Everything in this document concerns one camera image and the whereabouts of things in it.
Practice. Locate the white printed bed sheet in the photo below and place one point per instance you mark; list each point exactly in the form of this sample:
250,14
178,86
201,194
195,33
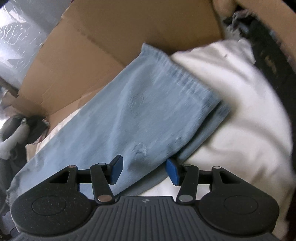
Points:
254,141

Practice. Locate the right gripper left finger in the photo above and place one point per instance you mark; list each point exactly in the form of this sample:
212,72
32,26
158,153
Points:
102,176

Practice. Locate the light blue denim pants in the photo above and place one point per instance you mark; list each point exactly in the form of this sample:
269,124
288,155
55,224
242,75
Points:
152,110

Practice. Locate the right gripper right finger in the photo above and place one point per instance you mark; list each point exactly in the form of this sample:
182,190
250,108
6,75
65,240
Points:
187,177

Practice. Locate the black garment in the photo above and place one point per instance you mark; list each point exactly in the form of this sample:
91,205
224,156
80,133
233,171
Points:
38,129

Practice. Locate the grey plush toy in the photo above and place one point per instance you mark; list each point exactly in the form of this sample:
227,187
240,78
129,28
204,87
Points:
14,131

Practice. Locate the brown cardboard box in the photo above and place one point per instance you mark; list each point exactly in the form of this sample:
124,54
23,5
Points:
92,41

